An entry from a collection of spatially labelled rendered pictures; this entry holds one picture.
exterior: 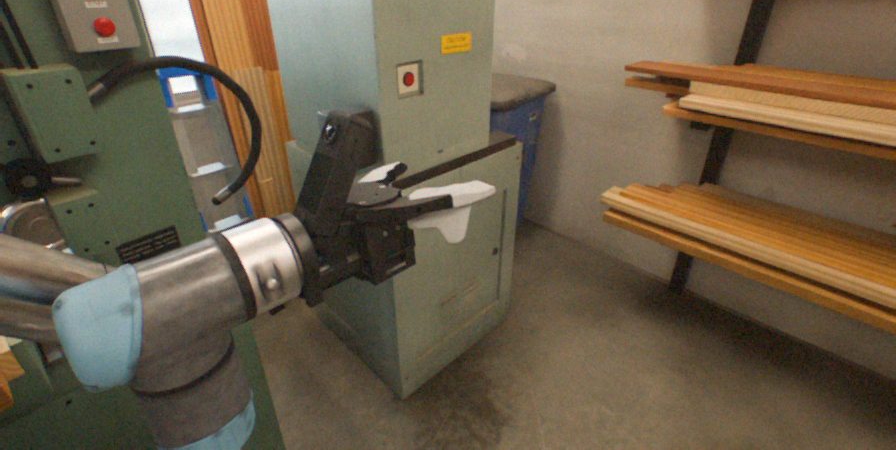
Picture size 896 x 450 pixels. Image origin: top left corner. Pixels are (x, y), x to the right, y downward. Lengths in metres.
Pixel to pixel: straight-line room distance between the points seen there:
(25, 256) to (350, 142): 0.27
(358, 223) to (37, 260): 0.26
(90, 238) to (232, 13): 1.65
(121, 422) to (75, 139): 0.63
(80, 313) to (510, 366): 1.70
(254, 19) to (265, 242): 2.24
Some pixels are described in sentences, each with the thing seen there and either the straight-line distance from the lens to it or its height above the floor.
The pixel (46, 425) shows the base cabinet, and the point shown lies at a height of 0.66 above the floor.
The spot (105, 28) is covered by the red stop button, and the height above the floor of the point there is 1.36.
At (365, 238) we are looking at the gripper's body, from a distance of 0.41.
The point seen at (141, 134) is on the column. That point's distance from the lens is 1.12.
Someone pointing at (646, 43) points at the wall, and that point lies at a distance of 2.27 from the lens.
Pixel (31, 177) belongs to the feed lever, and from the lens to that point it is 1.04.
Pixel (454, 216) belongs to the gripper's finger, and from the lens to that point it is 0.43.
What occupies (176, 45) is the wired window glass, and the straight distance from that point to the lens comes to 2.67.
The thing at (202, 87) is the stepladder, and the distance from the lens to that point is 1.96.
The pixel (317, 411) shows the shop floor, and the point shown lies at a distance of 1.85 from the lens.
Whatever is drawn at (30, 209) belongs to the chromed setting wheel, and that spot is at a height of 1.06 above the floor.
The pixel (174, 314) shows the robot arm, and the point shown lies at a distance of 0.36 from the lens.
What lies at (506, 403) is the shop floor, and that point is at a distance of 1.82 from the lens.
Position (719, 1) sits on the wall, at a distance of 2.17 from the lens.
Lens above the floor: 1.44
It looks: 27 degrees down
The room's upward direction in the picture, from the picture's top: straight up
